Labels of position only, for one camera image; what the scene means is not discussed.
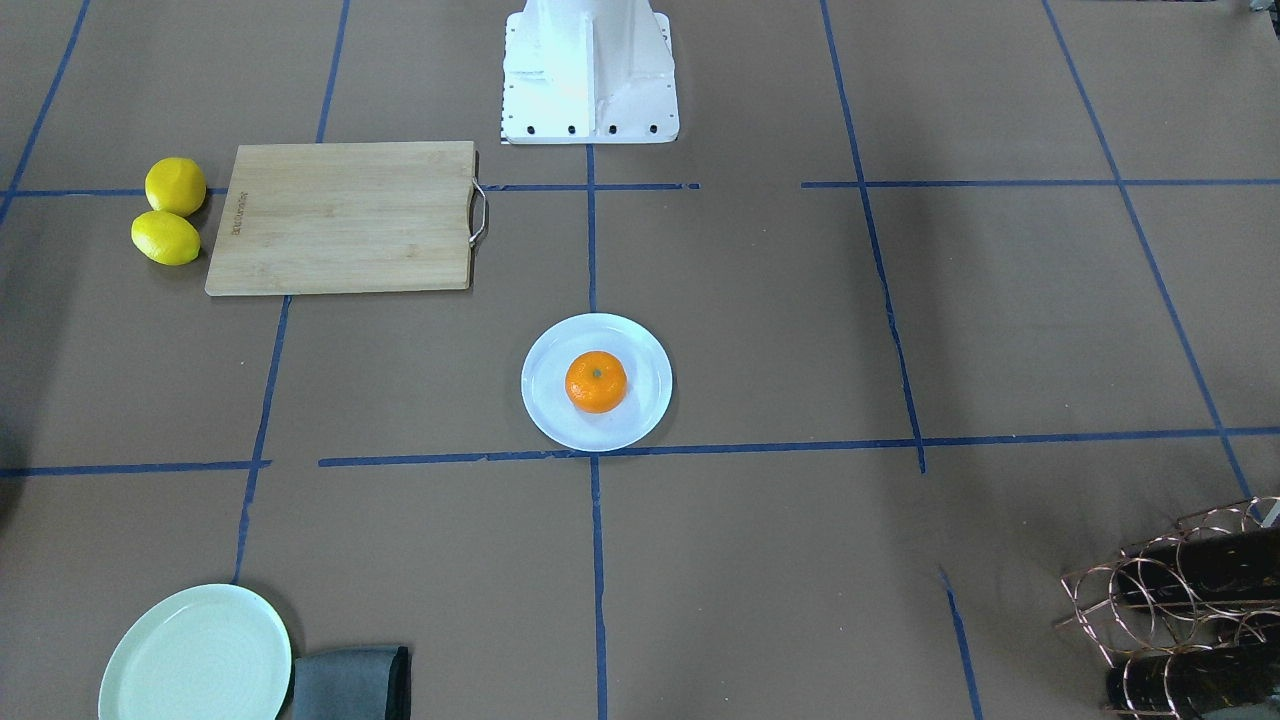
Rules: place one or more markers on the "copper wire wine rack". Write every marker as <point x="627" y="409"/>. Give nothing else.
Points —
<point x="1122" y="630"/>

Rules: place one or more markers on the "bamboo cutting board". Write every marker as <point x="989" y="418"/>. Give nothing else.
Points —
<point x="374" y="217"/>

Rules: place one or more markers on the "lower yellow lemon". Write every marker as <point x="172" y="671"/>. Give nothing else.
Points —
<point x="176" y="185"/>

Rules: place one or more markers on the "orange fruit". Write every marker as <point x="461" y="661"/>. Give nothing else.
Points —
<point x="596" y="382"/>

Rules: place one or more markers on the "upper yellow lemon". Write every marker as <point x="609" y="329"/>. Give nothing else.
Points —
<point x="166" y="238"/>

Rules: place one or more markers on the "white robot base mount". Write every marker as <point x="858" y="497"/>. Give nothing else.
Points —
<point x="588" y="72"/>

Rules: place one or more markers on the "grey folded cloth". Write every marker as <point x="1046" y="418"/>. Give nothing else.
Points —
<point x="358" y="682"/>

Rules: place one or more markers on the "light green plate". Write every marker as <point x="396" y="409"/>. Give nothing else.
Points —
<point x="214" y="651"/>

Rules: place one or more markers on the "light blue ceramic plate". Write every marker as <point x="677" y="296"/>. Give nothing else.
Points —
<point x="650" y="382"/>

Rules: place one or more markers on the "yellow lemon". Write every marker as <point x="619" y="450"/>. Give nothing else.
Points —
<point x="176" y="185"/>
<point x="166" y="238"/>

